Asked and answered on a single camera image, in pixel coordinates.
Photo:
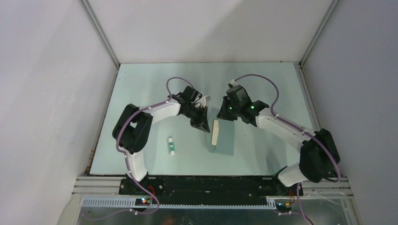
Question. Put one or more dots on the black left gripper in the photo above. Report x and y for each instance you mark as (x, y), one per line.
(202, 124)

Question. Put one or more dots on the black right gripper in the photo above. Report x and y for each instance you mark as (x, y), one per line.
(223, 114)

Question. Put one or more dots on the green white glue stick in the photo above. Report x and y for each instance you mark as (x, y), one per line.
(171, 146)

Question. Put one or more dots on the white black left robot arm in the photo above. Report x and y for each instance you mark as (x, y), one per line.
(134, 125)

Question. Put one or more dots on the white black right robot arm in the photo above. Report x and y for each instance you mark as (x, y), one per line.
(318, 155)

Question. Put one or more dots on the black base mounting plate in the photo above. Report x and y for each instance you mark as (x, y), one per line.
(213, 198)

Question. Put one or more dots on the left controller board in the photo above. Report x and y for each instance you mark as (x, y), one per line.
(143, 201)

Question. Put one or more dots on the controller board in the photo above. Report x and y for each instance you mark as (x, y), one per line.
(284, 207)
(143, 201)

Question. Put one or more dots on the right controller board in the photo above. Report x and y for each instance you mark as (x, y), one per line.
(284, 207)

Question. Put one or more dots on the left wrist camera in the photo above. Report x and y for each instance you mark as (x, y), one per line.
(201, 102)

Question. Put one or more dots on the aluminium frame rail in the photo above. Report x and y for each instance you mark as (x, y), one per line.
(96, 185)

